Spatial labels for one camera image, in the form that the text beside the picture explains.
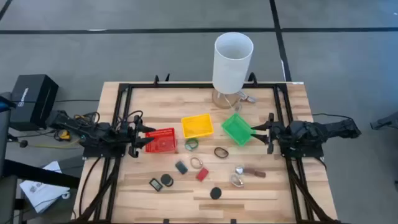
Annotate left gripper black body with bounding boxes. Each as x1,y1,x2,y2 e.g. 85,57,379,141
121,114,141,159

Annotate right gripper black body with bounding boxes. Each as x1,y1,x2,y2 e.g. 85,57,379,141
266,112,285,156

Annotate red plastic basket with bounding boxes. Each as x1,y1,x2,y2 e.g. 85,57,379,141
145,128,178,154

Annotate black tape roll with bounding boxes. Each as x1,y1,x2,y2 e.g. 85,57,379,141
160,174,174,188

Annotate green wristband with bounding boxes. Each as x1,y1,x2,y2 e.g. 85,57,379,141
184,138,200,151

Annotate dark teal small box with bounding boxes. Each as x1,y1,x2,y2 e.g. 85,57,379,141
174,160,189,175

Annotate black oval wristband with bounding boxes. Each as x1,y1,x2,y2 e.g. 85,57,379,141
213,146,229,159

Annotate small red card case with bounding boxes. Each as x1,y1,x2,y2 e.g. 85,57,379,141
195,167,210,182

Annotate black round disc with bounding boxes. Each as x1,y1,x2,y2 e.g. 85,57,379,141
210,186,223,200

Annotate green plastic basket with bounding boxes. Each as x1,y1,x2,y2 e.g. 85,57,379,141
221,113,257,147

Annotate small black digital display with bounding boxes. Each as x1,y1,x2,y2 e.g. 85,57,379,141
149,177,164,192

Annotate yellow plastic basket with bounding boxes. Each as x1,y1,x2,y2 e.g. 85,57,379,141
180,113,215,139

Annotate white shade table lamp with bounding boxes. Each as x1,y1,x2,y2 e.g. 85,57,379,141
211,32,254,110

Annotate black cardboard box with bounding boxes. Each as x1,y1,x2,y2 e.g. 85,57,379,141
10,73,60,131

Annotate white paper sheets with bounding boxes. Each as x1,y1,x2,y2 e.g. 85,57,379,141
19,161,72,215

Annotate dark grey furniture leg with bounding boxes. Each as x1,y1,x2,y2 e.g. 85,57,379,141
369,111,398,131

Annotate white lamp cord with switch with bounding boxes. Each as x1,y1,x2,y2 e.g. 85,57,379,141
228,91,258,113

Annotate silver watch brown strap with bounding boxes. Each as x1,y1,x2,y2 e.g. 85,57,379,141
234,165,267,179

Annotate black metal table frame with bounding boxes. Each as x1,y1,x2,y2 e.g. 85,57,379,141
71,72,343,224

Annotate black power cable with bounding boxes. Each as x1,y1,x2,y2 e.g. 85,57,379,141
78,156,103,220

